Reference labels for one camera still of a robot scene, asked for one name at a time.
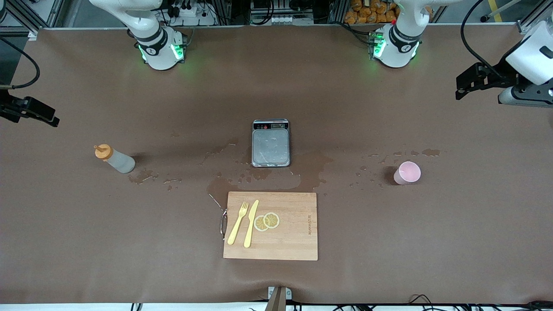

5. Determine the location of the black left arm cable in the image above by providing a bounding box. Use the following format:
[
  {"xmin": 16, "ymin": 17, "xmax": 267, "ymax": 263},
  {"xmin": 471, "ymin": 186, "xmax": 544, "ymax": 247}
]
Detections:
[{"xmin": 460, "ymin": 0, "xmax": 510, "ymax": 74}]

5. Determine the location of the wooden cutting board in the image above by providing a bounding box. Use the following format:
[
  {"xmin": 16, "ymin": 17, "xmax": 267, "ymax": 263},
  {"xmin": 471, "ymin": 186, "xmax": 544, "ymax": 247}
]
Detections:
[{"xmin": 223, "ymin": 191, "xmax": 319, "ymax": 261}]

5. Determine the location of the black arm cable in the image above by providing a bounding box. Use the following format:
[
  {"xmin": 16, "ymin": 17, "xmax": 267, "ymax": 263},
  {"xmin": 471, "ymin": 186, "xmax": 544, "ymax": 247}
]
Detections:
[
  {"xmin": 460, "ymin": 0, "xmax": 510, "ymax": 74},
  {"xmin": 0, "ymin": 38, "xmax": 40, "ymax": 90}
]

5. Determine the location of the bag of orange buns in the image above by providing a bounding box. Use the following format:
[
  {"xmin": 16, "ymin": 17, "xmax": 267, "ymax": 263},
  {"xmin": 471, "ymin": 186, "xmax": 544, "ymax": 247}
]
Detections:
[{"xmin": 344, "ymin": 0, "xmax": 400, "ymax": 24}]

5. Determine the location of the white power strip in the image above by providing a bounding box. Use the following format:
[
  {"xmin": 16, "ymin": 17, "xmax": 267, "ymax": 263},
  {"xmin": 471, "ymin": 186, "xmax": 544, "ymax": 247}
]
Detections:
[{"xmin": 166, "ymin": 0, "xmax": 216, "ymax": 26}]

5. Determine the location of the pink plastic cup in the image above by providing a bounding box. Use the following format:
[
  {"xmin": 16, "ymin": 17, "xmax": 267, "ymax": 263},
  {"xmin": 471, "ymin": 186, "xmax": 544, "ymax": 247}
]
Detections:
[{"xmin": 393, "ymin": 161, "xmax": 422, "ymax": 185}]

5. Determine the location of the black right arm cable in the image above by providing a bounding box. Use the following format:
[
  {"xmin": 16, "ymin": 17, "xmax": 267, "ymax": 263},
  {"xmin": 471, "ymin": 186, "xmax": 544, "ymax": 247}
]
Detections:
[{"xmin": 0, "ymin": 38, "xmax": 40, "ymax": 90}]

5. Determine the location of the translucent sauce bottle orange cap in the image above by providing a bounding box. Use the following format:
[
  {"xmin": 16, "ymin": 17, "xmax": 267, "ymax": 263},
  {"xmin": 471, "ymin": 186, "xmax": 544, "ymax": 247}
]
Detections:
[{"xmin": 94, "ymin": 144, "xmax": 136, "ymax": 174}]

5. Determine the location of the aluminium frame post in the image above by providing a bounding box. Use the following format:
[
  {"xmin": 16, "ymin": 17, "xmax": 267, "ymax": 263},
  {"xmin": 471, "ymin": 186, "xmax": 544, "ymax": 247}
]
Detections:
[
  {"xmin": 0, "ymin": 0, "xmax": 65, "ymax": 37},
  {"xmin": 516, "ymin": 0, "xmax": 553, "ymax": 35}
]

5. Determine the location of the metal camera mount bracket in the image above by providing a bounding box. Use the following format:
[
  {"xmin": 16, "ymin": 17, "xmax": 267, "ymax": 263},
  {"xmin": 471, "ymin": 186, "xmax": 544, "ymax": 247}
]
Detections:
[{"xmin": 267, "ymin": 286, "xmax": 293, "ymax": 311}]

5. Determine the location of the silver digital kitchen scale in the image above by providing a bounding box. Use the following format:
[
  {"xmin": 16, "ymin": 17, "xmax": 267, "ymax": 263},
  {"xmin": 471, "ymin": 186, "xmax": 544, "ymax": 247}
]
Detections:
[{"xmin": 251, "ymin": 119, "xmax": 291, "ymax": 168}]

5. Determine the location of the metal wire board handle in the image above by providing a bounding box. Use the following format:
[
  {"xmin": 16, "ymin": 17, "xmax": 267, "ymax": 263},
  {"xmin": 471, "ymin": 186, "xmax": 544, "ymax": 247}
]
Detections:
[{"xmin": 208, "ymin": 194, "xmax": 228, "ymax": 241}]

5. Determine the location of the brown table cover mat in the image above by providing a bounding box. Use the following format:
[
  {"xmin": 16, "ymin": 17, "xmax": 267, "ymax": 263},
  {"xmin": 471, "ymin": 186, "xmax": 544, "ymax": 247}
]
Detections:
[{"xmin": 0, "ymin": 24, "xmax": 553, "ymax": 305}]

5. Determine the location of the yellow plastic fork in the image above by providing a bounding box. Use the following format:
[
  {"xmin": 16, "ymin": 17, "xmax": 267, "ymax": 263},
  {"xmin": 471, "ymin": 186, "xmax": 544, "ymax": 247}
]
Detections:
[{"xmin": 227, "ymin": 201, "xmax": 250, "ymax": 246}]

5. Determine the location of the white electronics box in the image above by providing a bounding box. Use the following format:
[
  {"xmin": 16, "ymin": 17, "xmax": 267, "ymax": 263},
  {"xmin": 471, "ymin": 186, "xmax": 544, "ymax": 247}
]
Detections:
[{"xmin": 250, "ymin": 0, "xmax": 315, "ymax": 25}]

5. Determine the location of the yellow plastic knife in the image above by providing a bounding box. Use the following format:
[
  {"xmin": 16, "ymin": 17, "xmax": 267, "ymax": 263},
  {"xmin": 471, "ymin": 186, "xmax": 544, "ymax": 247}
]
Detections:
[{"xmin": 243, "ymin": 200, "xmax": 260, "ymax": 249}]

